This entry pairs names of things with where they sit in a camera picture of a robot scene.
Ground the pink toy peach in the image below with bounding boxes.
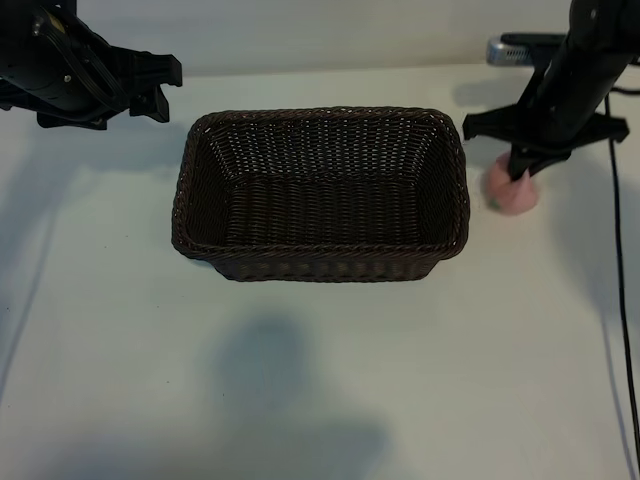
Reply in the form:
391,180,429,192
481,152,542,217

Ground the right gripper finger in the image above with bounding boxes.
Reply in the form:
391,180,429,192
529,149,572,178
506,149,532,186

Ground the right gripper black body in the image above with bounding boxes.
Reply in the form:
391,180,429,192
461,34,631,162

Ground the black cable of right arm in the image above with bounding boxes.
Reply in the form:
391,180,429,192
603,85,640,480

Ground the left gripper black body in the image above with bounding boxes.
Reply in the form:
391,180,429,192
0,0,184,127

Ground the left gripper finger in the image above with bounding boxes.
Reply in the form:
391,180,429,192
129,85,172,124
36,112,109,132

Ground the dark brown wicker basket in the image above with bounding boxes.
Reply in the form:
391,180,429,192
171,105,473,286

